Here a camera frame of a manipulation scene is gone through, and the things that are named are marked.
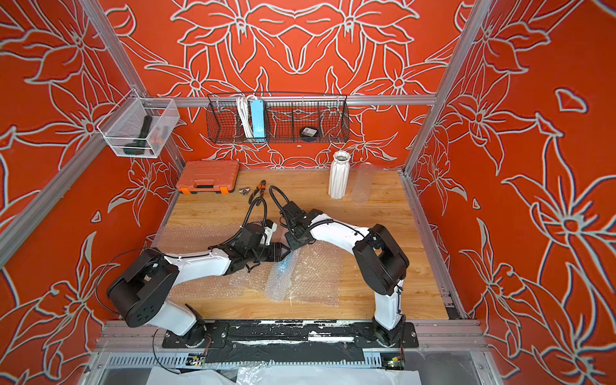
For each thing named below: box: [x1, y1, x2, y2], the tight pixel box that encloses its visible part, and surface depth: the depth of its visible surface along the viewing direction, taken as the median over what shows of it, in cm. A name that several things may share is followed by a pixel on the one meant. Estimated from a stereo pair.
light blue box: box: [250, 99, 266, 138], surface depth 91 cm
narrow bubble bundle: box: [263, 250, 299, 303], surface depth 81 cm
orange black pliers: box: [248, 179, 267, 204], surface depth 112 cm
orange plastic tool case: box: [175, 160, 241, 195], surface depth 113 cm
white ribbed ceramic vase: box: [328, 150, 351, 200], surface depth 97 cm
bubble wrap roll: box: [228, 241, 344, 307], surface depth 85 cm
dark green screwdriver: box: [123, 114, 153, 156], surface depth 81 cm
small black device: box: [300, 125, 319, 138], surface depth 97 cm
